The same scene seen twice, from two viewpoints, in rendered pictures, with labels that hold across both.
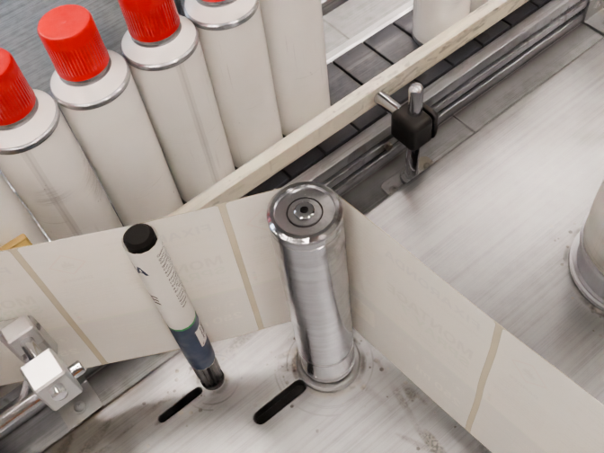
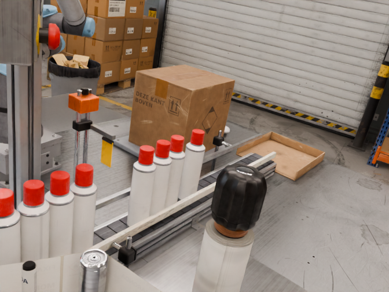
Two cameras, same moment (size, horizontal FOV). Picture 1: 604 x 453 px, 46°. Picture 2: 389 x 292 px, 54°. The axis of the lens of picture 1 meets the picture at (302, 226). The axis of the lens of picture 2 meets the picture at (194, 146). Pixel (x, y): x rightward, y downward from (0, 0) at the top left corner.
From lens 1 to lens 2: 0.25 m
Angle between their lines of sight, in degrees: 38
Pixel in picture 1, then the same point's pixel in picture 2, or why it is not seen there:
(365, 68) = (107, 235)
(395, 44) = (119, 227)
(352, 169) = not seen: hidden behind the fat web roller
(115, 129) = (8, 239)
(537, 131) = (174, 260)
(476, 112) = (151, 256)
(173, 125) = (30, 242)
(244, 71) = (63, 223)
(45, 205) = not seen: outside the picture
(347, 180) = not seen: hidden behind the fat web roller
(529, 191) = (172, 281)
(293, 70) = (81, 227)
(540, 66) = (175, 241)
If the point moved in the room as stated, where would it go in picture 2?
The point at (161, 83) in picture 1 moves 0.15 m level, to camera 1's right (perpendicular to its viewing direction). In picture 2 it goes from (32, 222) to (121, 215)
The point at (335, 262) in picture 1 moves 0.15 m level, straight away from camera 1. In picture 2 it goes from (102, 280) to (95, 216)
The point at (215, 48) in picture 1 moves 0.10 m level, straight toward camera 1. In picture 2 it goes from (54, 212) to (65, 248)
